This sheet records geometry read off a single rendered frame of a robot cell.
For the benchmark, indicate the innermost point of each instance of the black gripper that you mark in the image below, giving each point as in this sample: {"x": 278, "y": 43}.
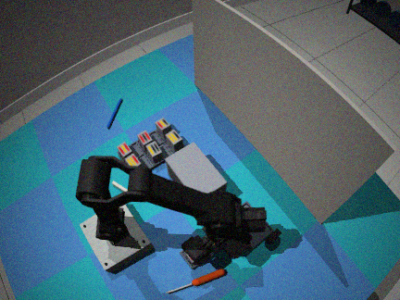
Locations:
{"x": 197, "y": 249}

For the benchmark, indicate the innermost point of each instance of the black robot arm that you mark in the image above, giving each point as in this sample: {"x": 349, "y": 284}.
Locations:
{"x": 221, "y": 212}

